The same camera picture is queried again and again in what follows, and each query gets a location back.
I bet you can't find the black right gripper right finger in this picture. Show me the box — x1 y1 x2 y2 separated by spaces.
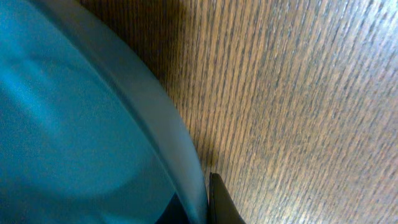
208 172 246 224

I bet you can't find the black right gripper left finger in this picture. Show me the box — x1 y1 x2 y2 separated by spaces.
155 194 190 224

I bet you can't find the dark blue plate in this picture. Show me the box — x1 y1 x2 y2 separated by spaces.
1 1 208 223

